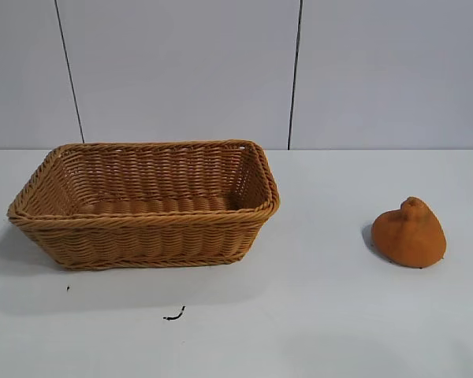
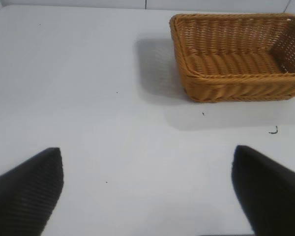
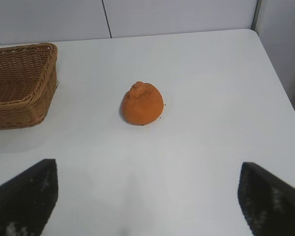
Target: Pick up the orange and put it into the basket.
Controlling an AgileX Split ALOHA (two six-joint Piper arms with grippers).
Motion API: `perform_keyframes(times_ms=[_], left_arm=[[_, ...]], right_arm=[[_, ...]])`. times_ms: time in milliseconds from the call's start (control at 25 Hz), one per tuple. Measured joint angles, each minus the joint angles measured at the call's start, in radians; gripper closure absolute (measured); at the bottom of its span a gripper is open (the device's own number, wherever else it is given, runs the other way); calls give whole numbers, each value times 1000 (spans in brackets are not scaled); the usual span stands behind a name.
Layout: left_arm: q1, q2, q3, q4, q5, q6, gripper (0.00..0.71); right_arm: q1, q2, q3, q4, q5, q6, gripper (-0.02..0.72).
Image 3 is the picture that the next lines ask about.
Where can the grey metal partition post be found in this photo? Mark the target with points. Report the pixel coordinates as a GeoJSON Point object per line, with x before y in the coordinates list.
{"type": "Point", "coordinates": [255, 13]}

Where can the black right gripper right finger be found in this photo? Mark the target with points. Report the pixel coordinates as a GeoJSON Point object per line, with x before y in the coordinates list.
{"type": "Point", "coordinates": [270, 201]}

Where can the orange citrus fruit with knob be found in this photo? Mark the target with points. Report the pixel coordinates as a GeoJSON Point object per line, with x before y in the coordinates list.
{"type": "Point", "coordinates": [141, 108]}

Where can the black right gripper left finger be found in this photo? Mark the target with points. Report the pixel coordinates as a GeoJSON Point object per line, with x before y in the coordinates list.
{"type": "Point", "coordinates": [24, 196]}

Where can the brown woven wicker basket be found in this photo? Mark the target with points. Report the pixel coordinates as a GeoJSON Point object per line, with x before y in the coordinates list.
{"type": "Point", "coordinates": [17, 91]}

